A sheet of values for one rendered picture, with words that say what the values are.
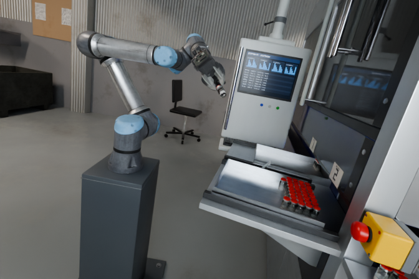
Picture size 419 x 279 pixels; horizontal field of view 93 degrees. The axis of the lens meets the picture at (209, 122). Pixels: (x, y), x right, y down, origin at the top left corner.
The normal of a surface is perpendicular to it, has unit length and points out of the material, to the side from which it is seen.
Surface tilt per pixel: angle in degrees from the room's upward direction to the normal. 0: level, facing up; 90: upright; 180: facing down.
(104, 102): 90
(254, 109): 90
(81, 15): 90
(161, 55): 90
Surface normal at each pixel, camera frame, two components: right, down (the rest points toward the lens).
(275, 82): -0.11, 0.22
